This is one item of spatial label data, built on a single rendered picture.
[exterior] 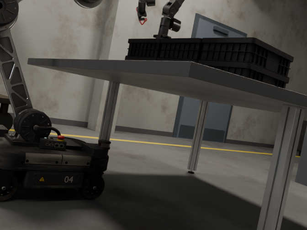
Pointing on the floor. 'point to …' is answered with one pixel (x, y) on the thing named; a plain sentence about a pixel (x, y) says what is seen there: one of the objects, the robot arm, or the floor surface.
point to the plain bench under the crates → (211, 91)
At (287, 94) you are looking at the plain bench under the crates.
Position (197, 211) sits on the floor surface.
